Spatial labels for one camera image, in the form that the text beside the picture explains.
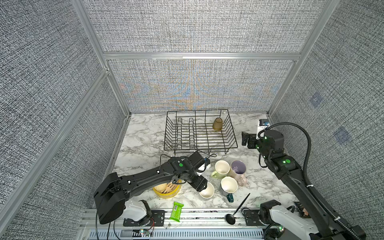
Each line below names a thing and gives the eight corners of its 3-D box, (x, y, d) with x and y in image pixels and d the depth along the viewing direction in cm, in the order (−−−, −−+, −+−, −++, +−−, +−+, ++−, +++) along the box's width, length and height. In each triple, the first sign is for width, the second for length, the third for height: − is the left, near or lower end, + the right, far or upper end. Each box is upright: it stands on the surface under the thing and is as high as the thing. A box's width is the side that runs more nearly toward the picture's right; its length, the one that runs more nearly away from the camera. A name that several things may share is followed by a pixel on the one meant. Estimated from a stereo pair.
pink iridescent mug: (228, 187, 84) (232, 180, 76) (226, 168, 92) (229, 160, 84) (244, 187, 84) (249, 180, 76) (239, 168, 92) (244, 160, 84)
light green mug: (210, 179, 88) (211, 172, 80) (216, 165, 93) (218, 158, 86) (223, 185, 85) (226, 179, 78) (228, 171, 91) (232, 164, 83)
